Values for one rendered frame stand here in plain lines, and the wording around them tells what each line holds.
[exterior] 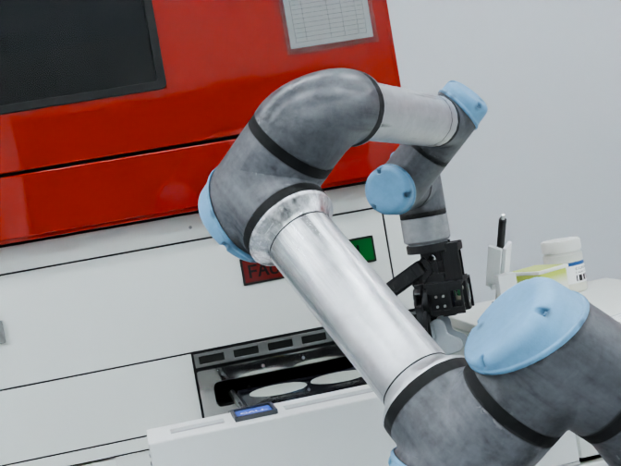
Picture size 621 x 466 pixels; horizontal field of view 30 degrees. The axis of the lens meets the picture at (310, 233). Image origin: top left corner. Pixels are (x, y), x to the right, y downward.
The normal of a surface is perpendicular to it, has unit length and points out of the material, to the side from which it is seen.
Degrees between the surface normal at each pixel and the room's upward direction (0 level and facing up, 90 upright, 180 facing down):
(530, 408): 103
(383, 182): 90
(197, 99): 90
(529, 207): 90
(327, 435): 90
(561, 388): 108
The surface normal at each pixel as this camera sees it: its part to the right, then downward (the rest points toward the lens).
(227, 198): -0.64, 0.03
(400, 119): 0.84, 0.28
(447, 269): -0.33, 0.11
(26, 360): 0.18, 0.02
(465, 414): -0.70, -0.23
